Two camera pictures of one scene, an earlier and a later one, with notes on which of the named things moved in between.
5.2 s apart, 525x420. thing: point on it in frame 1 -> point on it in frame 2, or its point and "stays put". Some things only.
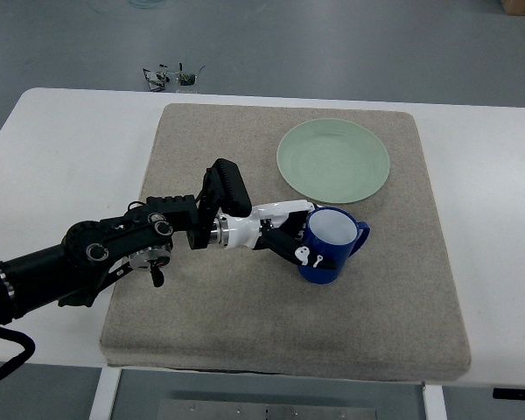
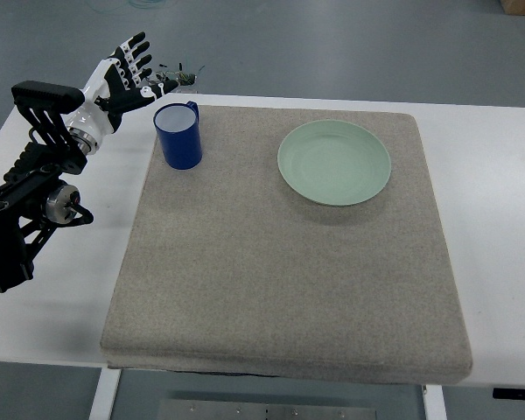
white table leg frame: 102,405 stays put
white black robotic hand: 276,226 -> 113,87
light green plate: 333,160 stays put
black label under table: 517,394 stays put
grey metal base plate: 239,409 stays put
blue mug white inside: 335,233 -> 178,125
